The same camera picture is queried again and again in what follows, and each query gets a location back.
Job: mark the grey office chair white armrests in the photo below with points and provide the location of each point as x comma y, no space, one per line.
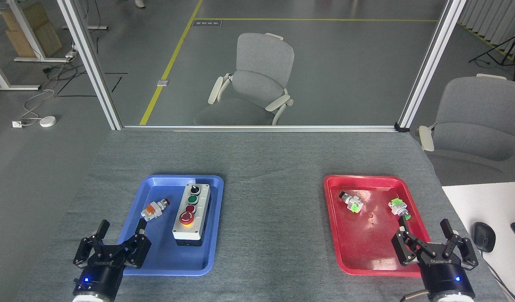
261,63
479,113

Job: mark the white control box with buttons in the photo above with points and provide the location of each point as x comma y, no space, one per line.
191,218

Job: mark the white power strip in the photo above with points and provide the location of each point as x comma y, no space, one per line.
70,53

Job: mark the silver floor plate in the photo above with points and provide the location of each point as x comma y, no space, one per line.
163,82

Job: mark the white side table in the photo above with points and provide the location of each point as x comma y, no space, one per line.
492,201

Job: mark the red push button orange block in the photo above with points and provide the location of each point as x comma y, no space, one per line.
153,210

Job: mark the silver aluminium rail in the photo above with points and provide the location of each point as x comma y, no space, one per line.
257,128

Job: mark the blue plastic tray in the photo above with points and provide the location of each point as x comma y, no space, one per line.
169,251

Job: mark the black computer mouse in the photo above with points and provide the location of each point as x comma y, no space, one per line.
484,237

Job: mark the white desk frame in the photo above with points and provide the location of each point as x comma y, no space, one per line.
26,31

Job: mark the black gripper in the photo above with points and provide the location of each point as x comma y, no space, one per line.
446,277
100,277

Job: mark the white round floor device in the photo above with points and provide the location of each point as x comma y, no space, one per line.
48,121

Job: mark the silver aluminium post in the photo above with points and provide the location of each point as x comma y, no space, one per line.
91,67
429,67

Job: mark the cardboard box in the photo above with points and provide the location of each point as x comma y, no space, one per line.
35,33

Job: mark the red plastic tray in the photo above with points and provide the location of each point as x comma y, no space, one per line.
370,247

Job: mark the black tripod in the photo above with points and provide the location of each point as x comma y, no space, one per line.
513,46

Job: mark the white pleated curtain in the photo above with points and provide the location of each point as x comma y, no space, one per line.
492,16

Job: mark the black push button green block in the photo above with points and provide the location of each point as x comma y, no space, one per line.
350,201

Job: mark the green push button switch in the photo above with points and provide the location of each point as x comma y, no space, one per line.
398,208

